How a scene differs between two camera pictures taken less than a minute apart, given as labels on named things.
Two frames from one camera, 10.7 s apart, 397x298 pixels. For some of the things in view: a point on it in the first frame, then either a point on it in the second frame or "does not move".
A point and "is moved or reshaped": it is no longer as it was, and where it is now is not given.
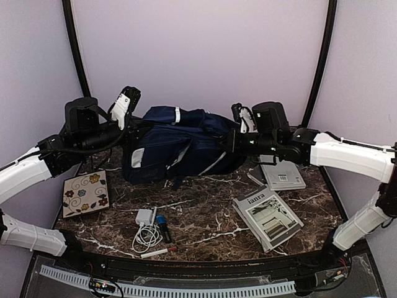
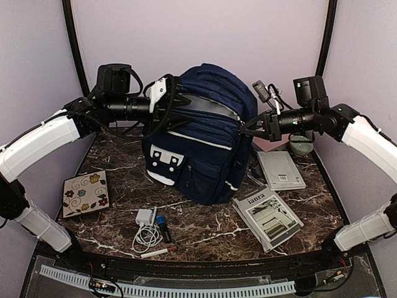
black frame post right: (323, 64) does not move
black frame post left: (73, 36) does not move
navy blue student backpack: (176, 142) is moved or reshaped
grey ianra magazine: (267, 216) does not move
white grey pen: (154, 215) does not move
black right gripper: (234, 146) to (273, 127)
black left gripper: (130, 136) to (164, 121)
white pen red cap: (158, 252) does not move
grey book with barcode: (284, 175) does not move
